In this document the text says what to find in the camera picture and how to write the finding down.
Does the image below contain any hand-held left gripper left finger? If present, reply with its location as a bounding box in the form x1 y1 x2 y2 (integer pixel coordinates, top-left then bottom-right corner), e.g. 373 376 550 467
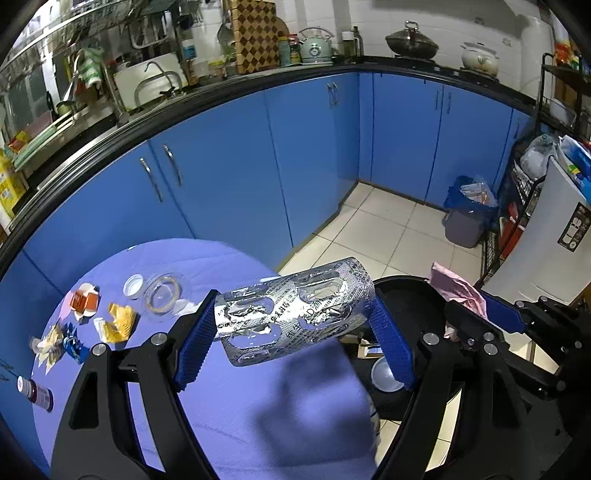
51 289 219 480

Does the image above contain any steel sink faucet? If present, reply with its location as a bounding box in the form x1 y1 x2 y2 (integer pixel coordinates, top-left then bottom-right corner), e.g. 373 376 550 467
55 48 130 127

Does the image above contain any white plastic bag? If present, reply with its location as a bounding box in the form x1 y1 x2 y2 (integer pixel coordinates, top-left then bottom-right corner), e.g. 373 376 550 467
520 134 559 182

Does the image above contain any grey bin with blue bag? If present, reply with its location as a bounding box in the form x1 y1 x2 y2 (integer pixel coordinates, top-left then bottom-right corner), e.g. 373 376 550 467
444 174 499 249

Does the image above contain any steel dish rack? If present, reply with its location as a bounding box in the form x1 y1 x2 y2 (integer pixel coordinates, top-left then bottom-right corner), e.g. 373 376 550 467
0 0 153 88

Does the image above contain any checkered wooden cutting board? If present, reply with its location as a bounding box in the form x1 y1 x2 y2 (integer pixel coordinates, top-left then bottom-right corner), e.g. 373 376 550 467
229 0 281 75

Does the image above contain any white plastic basin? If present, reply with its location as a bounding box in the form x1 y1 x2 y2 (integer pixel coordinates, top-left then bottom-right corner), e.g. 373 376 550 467
114 52 188 112

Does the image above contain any black wok with glass lid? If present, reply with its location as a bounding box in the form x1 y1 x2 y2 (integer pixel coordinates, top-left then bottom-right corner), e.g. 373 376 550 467
385 21 440 61

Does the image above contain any yellow wrapper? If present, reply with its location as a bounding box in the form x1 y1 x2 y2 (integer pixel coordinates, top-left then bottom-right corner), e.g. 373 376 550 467
93 302 138 343

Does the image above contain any black metal shelf rack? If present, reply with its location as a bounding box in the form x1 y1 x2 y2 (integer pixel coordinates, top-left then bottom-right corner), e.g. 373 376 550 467
475 53 591 289

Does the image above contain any small purple bottle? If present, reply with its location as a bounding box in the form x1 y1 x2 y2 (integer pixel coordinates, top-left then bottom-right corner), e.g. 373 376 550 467
17 376 55 413

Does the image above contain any small round cup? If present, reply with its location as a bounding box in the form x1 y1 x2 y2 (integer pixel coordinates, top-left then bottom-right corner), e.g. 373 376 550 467
372 357 403 393

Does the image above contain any green white hanging cloth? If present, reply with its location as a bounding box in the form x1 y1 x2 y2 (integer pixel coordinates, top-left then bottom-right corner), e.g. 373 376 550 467
76 46 105 88

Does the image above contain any purple tablecloth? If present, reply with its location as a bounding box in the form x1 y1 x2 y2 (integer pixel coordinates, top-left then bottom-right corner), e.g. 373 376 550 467
30 237 379 480

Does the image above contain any black round trash bin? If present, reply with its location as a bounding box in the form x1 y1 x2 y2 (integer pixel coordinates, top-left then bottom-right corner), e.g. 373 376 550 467
339 274 467 423

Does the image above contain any mint green kettle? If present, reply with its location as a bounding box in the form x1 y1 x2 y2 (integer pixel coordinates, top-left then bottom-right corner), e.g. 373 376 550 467
298 28 335 64

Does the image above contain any white ceramic pot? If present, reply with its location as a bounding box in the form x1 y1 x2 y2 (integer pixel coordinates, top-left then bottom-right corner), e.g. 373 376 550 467
460 42 501 77

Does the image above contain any red container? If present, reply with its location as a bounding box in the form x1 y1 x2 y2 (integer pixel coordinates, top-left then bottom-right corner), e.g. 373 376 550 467
501 203 527 259

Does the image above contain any pale crumpled wrapper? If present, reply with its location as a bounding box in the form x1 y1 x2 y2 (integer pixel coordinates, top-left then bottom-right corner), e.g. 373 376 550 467
30 323 65 374

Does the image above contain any blue kitchen cabinet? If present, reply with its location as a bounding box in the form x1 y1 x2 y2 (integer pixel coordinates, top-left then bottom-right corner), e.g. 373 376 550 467
0 69 539 296

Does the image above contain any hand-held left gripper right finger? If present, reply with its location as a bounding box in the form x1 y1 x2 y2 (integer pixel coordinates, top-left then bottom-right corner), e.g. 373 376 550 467
369 293 543 480

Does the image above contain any black kitchen countertop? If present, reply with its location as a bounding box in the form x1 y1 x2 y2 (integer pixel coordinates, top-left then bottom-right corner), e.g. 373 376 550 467
0 54 550 264

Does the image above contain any blue foil wrapper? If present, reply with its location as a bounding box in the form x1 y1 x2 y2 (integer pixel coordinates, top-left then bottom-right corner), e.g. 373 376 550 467
62 323 88 364

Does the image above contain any silver blister pack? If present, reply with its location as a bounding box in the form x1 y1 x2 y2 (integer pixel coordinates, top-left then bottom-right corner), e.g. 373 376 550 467
215 257 377 367

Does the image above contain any pink tissue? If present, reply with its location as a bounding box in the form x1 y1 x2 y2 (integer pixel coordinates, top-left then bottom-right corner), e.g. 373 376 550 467
429 261 489 342

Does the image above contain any red packet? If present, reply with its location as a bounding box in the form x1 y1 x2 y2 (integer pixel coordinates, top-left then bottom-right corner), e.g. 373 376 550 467
69 284 101 321

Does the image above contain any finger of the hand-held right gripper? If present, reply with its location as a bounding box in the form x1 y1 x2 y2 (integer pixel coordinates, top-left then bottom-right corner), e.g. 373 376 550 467
480 292 578 347
445 300 561 400

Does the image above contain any blue plastic bag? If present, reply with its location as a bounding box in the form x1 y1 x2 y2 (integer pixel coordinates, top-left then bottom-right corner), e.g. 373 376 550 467
556 136 591 204

